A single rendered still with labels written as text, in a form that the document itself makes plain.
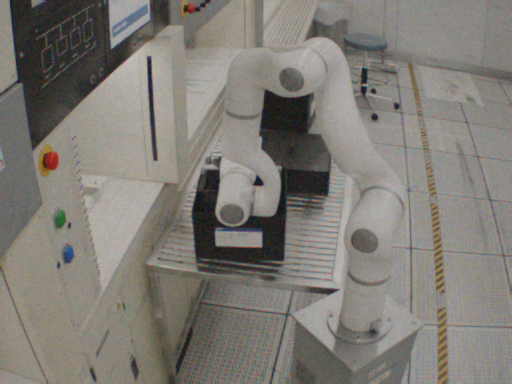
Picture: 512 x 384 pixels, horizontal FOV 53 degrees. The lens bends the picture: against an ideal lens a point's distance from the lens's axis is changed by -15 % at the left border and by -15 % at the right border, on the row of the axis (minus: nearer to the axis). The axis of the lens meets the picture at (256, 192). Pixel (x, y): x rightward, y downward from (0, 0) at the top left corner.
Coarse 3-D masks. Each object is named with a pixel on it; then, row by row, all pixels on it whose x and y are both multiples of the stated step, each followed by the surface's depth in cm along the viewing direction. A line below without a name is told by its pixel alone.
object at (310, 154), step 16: (272, 144) 221; (288, 144) 221; (304, 144) 221; (320, 144) 221; (288, 160) 210; (304, 160) 211; (320, 160) 211; (288, 176) 207; (304, 176) 206; (320, 176) 205; (288, 192) 211; (304, 192) 210; (320, 192) 209
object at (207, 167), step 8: (208, 160) 185; (272, 160) 187; (280, 160) 185; (208, 168) 177; (216, 168) 177; (280, 168) 177; (208, 176) 182; (280, 176) 177; (200, 184) 173; (208, 184) 182; (208, 192) 171; (216, 192) 171; (208, 200) 172; (216, 200) 172; (208, 208) 174
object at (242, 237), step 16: (192, 208) 172; (192, 224) 173; (208, 224) 173; (256, 224) 172; (272, 224) 171; (208, 240) 176; (224, 240) 175; (240, 240) 175; (256, 240) 175; (272, 240) 175; (208, 256) 179; (224, 256) 179; (240, 256) 178; (256, 256) 178; (272, 256) 178
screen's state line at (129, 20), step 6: (144, 6) 154; (138, 12) 150; (144, 12) 155; (126, 18) 143; (132, 18) 147; (138, 18) 151; (120, 24) 140; (126, 24) 143; (114, 30) 137; (120, 30) 140; (114, 36) 137
